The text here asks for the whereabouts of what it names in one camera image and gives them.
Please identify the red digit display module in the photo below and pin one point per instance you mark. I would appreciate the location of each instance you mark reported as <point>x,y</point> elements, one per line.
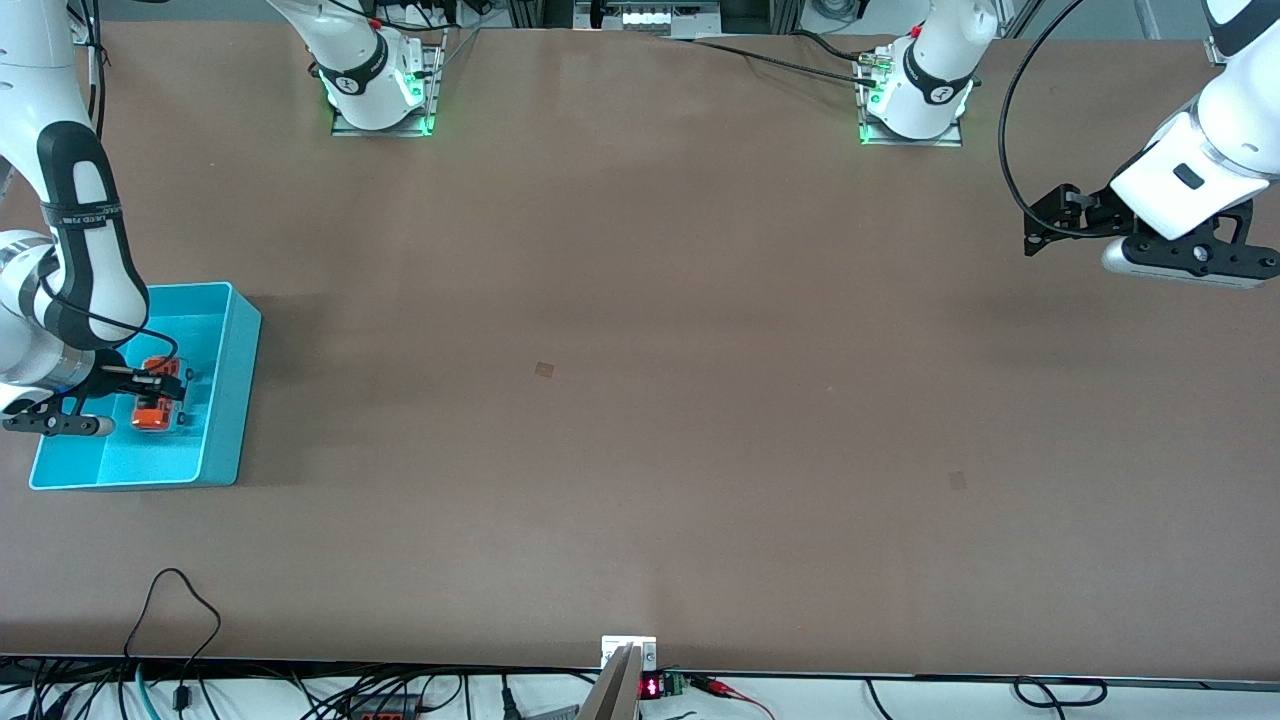
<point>651,688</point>

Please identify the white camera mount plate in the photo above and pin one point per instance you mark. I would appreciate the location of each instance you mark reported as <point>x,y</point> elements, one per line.
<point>615,642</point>

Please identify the grey camera mount bar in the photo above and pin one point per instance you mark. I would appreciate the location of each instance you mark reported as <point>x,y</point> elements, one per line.
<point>615,695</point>

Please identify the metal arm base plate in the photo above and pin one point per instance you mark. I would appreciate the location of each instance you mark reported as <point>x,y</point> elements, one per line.
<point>905,142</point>
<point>437,60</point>

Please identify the orange power strip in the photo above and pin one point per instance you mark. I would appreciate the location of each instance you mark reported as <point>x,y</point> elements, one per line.
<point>385,712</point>

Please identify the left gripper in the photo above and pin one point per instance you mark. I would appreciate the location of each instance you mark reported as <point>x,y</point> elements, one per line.
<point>1098,212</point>

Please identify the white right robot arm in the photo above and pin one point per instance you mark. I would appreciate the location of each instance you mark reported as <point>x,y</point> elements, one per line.
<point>30,100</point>

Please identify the green terminal circuit board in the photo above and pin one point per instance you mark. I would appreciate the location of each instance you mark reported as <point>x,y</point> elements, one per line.
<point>675,684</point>

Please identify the lit metal equipment rack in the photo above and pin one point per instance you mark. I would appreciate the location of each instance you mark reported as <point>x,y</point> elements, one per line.
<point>648,18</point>

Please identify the aluminium frame profile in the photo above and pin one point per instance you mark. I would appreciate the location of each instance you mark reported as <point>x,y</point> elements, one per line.
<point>1214,50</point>

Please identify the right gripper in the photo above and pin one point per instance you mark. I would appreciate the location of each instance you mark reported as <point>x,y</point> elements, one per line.
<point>103,381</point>

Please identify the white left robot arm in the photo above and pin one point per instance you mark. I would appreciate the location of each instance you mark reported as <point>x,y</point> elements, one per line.
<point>935,70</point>

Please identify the orange toy bus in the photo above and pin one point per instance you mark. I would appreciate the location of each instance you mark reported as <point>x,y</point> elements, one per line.
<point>150,412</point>

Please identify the blue plastic box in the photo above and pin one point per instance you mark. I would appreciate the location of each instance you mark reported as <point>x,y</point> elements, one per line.
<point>225,420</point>

